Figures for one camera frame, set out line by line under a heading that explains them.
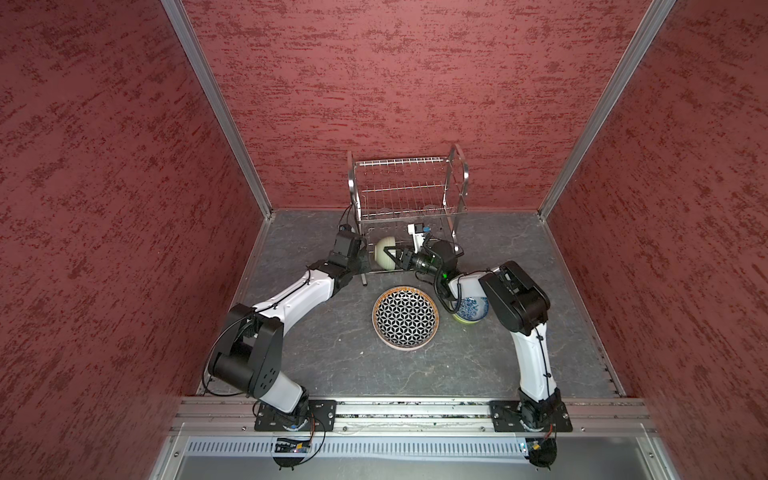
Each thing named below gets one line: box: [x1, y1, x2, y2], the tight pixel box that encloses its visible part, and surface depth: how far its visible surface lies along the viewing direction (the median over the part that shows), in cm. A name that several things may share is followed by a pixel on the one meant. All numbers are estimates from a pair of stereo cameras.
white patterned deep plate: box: [372, 285, 440, 351], surface depth 91 cm
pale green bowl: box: [375, 236, 396, 270], surface depth 94 cm
